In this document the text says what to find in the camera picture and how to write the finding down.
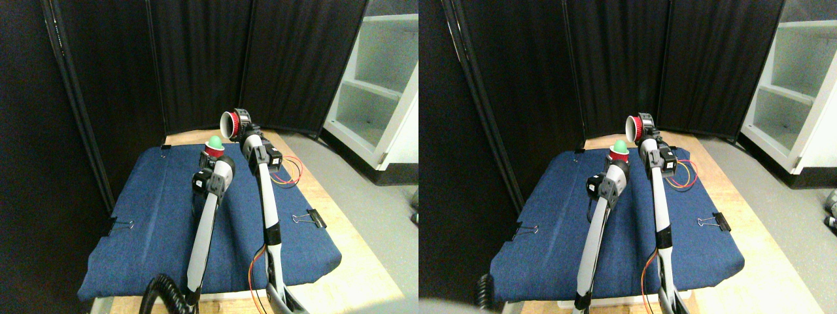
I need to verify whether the dark blue cloth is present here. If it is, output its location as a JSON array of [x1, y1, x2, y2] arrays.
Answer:
[[77, 144, 342, 302], [489, 148, 745, 303]]

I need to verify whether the red wire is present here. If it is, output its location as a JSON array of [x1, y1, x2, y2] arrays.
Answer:
[[271, 156, 303, 189], [670, 157, 699, 192]]

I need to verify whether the white shelf unit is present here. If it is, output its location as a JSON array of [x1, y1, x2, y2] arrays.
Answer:
[[322, 16, 419, 173], [740, 23, 837, 176]]

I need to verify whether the black curtain stand pole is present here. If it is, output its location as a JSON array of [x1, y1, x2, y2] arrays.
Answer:
[[43, 0, 114, 217], [445, 0, 526, 215]]

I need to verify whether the black ribbed hose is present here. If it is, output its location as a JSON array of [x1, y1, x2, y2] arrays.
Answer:
[[141, 273, 197, 314], [476, 273, 498, 310]]

